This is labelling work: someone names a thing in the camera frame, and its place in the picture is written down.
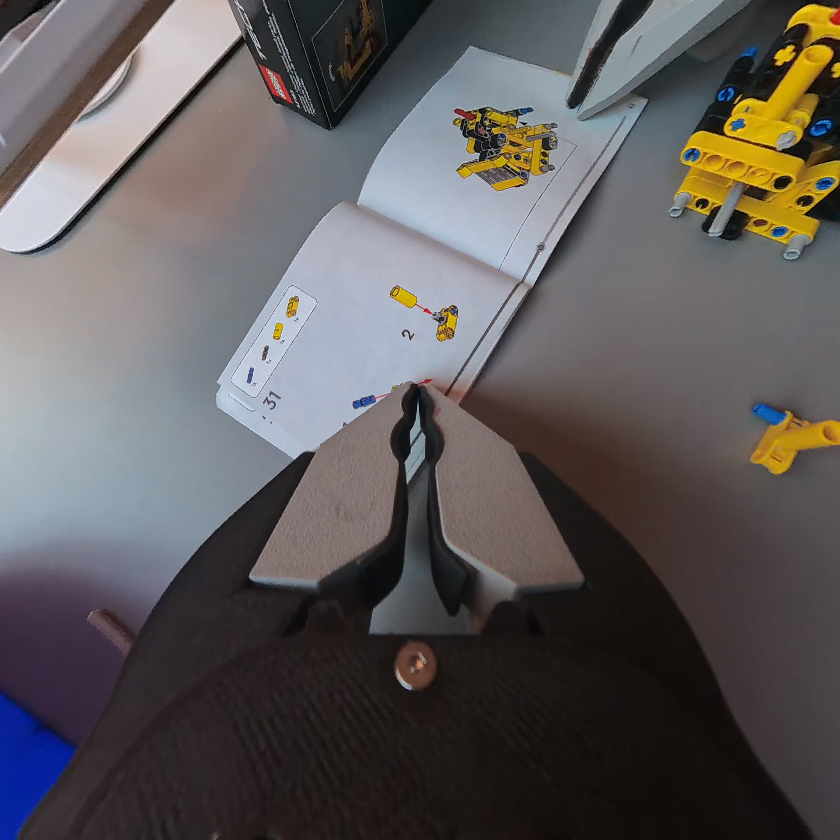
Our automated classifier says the torn black lego box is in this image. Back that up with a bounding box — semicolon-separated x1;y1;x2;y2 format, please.
228;0;435;130

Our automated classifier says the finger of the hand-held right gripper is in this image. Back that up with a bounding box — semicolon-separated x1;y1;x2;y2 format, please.
576;0;753;122
566;0;658;110

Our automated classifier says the small brown lego axle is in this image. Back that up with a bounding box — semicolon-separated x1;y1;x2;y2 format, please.
87;608;137;655

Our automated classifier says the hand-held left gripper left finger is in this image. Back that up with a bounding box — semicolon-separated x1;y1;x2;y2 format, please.
248;382;421;610

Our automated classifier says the blue plastic bin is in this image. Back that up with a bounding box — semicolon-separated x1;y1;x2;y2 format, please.
0;688;77;840

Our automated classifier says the lego instruction booklet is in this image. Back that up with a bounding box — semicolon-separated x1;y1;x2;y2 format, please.
215;45;649;460

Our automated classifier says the small yellow lego connector piece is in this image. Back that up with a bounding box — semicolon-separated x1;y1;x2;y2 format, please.
749;402;840;476

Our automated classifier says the silver monitor stand base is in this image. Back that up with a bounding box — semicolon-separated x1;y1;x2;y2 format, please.
0;0;245;255

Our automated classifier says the yellow black lego bulldozer model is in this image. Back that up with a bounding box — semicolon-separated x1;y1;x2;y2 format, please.
668;3;840;261

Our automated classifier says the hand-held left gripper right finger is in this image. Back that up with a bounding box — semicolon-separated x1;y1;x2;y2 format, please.
419;385;586;632

